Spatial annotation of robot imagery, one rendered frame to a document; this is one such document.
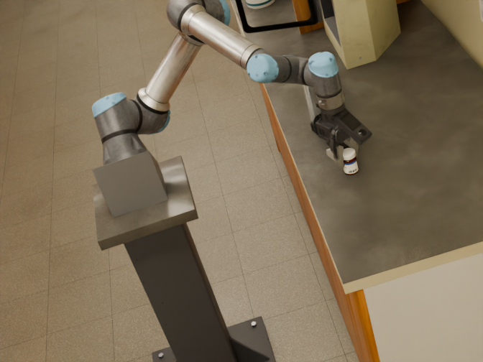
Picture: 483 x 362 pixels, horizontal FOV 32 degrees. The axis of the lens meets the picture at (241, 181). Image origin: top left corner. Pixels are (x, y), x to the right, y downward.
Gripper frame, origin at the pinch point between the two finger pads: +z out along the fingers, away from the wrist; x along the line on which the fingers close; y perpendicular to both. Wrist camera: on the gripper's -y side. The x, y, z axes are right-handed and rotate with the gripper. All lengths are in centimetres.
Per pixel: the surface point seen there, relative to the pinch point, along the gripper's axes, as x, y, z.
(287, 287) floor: -7, 69, 101
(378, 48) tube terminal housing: -57, 42, 4
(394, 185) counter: -4.5, -12.2, 7.1
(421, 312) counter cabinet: 16.7, -37.6, 26.0
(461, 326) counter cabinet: 8, -43, 36
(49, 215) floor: 34, 216, 101
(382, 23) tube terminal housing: -62, 43, -4
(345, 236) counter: 19.6, -15.7, 7.0
